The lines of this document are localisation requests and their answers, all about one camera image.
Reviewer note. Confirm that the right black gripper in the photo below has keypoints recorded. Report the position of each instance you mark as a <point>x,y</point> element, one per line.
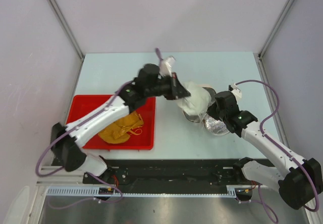
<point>211,110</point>

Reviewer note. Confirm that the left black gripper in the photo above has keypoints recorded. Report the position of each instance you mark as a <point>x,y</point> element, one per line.
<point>176,90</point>

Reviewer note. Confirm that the beige mesh laundry bag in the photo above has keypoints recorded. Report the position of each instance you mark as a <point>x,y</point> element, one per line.
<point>214,126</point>

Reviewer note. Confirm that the white garment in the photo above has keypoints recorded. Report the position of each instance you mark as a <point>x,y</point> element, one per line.
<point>197,103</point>

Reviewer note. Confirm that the brown bra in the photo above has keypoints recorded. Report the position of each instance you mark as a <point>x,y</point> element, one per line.
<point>121,130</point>

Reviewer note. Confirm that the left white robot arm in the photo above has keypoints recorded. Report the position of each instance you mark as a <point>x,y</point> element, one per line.
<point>67,141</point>

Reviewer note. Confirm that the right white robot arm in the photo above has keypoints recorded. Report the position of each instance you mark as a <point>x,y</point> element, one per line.
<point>296,179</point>

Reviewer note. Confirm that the red plastic tray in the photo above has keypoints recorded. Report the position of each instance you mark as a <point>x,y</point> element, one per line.
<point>84,104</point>

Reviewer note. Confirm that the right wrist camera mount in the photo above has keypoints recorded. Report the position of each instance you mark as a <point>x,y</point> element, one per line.
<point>233,88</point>

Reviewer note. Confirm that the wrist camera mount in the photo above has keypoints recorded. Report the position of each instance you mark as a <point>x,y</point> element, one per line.
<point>233,88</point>
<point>165,66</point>

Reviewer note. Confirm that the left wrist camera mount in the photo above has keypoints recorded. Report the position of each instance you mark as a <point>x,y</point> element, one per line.
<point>165,66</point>

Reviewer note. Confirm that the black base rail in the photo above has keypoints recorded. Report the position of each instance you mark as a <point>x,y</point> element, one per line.
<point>180,173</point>

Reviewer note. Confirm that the white slotted cable duct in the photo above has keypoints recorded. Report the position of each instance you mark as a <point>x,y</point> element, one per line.
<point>97,191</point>

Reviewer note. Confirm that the right aluminium corner post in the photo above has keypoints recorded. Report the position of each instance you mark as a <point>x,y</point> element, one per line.
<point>281,18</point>

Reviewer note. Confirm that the aluminium corner post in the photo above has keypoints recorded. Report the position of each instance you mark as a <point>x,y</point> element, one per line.
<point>66,28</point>
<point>281,18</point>

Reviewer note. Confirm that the left aluminium corner post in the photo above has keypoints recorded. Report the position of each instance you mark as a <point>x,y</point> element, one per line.
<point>66,28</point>

